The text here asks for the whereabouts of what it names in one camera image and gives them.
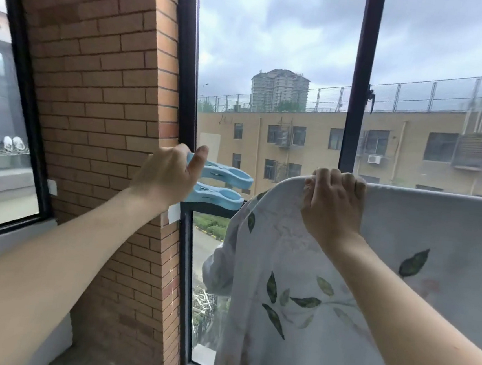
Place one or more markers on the person's right hand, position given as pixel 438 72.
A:
pixel 333 214

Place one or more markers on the metal rooftop fence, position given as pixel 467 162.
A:
pixel 433 96

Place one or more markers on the white hanging garment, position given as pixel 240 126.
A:
pixel 215 269

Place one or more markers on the person's left hand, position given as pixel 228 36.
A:
pixel 163 172

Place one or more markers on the person's right middle finger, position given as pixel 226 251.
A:
pixel 336 182

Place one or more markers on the large blue plastic clothes clip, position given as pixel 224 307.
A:
pixel 224 175

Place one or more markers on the metal outdoor drying rack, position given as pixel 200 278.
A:
pixel 204 302

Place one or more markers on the grey window sill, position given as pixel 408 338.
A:
pixel 1 246

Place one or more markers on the person's right thumb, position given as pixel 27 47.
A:
pixel 308 193

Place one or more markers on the person's left forearm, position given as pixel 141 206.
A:
pixel 46 263

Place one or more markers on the white leaf print bed sheet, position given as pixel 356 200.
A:
pixel 453 226

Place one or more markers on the tall grey tower building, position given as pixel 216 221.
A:
pixel 279 88

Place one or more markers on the person's left thumb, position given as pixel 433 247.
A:
pixel 198 159

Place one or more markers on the black framed side window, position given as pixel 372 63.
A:
pixel 24 95

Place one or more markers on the beige low building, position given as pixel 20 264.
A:
pixel 407 173

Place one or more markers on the person's right little finger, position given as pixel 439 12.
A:
pixel 361 189

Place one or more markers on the green hedge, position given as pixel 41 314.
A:
pixel 213 227

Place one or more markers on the person's right forearm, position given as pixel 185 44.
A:
pixel 414 328

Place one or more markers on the white air conditioner unit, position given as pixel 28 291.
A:
pixel 374 159

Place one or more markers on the black metal window frame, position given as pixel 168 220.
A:
pixel 188 56

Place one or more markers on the white wall socket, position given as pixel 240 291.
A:
pixel 52 188

